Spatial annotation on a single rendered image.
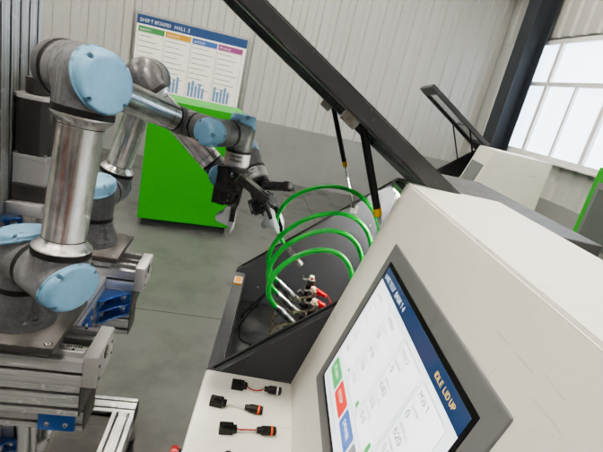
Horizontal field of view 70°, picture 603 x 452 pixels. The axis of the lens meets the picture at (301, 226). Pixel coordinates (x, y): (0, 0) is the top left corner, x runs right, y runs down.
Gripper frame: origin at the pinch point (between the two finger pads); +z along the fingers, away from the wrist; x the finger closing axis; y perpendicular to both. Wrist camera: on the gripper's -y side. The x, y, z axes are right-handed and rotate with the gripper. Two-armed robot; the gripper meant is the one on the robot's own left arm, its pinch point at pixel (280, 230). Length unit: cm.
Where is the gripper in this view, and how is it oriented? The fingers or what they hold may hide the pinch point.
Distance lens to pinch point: 148.4
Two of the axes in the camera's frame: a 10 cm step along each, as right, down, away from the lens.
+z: 3.1, 9.1, -2.5
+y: -8.1, 4.0, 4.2
